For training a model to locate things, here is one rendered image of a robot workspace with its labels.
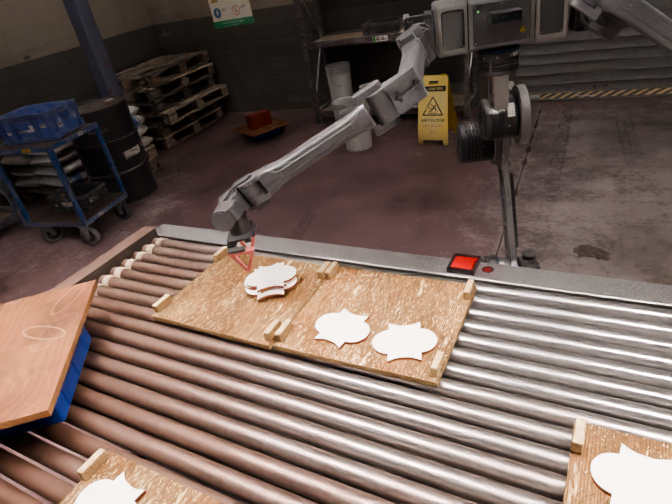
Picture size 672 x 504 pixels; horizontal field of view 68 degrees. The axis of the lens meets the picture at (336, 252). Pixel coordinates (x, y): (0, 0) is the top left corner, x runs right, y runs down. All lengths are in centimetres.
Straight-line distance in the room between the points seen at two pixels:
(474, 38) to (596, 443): 121
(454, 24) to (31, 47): 548
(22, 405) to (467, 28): 154
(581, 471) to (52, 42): 651
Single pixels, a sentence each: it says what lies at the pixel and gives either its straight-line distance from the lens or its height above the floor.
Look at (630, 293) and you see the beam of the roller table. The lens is 138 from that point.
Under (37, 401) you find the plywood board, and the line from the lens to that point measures 124.
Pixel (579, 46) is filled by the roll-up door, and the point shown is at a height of 51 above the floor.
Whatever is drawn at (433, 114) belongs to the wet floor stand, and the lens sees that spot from 483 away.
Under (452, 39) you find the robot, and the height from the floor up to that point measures 142.
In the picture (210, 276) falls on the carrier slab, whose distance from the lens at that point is 159.
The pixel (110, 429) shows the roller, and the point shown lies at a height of 92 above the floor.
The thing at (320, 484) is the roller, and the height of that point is 92.
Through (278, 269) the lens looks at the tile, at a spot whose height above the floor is 97.
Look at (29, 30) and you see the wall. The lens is 667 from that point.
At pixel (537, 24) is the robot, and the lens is 177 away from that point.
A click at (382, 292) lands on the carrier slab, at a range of 133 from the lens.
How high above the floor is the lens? 173
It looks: 31 degrees down
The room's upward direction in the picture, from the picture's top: 11 degrees counter-clockwise
